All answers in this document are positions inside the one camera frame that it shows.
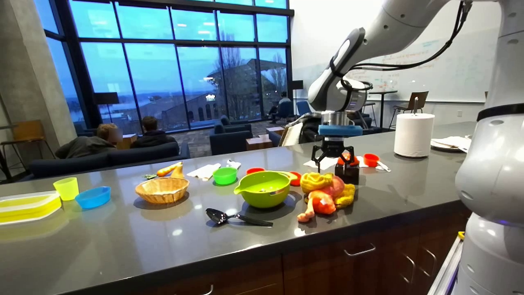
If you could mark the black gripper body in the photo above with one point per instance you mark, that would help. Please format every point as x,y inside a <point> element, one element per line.
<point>332,149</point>

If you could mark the orange plush toy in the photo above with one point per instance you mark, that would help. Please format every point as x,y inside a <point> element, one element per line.
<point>322,204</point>

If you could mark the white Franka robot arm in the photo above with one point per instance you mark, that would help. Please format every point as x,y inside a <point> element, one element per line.
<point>491,175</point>

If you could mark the red apple toy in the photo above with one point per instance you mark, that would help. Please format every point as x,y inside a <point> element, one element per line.
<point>347,176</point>

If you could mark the red round toy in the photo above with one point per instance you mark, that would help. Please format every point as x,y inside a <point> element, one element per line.
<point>294,180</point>

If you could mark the brown wooden counter cabinet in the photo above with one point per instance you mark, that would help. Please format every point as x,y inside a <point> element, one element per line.
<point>316,268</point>

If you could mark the tan toy bread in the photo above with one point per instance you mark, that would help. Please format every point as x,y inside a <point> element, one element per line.
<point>170,172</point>

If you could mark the orange ball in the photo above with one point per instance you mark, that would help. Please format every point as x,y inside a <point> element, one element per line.
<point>338,163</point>

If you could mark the dark round backpack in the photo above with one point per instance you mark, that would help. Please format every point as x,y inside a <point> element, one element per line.
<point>307,132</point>

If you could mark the low wooden table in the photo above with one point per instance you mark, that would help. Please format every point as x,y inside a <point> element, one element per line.
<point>258,142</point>

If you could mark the green plastic bowl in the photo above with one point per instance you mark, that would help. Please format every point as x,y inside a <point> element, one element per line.
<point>263,191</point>

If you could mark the shallow red bowl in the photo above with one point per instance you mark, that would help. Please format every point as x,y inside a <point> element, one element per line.
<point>255,172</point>

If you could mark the white paper towel roll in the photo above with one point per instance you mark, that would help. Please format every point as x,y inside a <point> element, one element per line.
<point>412,135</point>

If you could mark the tall round table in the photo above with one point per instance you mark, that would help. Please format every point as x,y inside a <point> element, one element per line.
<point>381,94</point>

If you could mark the small white packet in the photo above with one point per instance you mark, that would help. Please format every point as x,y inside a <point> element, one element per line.
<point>232,165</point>

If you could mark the wooden cafe chair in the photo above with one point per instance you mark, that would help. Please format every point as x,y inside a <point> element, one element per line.
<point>417,101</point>

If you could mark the dark armchair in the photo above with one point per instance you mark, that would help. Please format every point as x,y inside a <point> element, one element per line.
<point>229,140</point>

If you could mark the small green bowl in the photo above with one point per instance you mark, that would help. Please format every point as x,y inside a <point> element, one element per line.
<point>224,176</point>

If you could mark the stack of printed papers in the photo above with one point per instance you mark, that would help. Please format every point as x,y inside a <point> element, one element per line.
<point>450,144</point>

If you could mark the white crumpled tissue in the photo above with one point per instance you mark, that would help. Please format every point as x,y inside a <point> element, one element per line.
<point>203,172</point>

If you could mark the black spoon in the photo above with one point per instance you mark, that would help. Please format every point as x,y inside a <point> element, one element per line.
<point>217,217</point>

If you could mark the wicker basket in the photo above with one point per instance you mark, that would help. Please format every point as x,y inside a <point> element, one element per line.
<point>162,191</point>

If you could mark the dark blue sofa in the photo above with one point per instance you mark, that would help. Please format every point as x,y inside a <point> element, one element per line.
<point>135,157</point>

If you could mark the black floor sign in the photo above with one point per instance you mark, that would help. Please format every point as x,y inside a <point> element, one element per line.
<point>104,99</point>

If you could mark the small blue bowl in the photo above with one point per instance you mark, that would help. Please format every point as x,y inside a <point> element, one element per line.
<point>93,198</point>

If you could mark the seated person grey jacket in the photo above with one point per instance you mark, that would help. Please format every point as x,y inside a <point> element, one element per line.
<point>86,145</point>

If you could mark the yellow-green plastic cup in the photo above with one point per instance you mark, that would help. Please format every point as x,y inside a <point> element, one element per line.
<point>65,190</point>

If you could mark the wooden armchair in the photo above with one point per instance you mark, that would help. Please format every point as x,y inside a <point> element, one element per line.
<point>24,132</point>

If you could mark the yellow plastic tray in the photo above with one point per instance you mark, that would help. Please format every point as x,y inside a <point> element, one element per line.
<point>26,208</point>

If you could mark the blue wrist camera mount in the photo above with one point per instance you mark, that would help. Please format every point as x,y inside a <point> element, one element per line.
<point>338,131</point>

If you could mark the wall whiteboard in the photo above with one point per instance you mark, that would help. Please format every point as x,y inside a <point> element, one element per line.
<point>458,80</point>

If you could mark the large window wall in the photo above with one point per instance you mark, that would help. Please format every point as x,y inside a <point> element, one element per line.
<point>157,83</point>

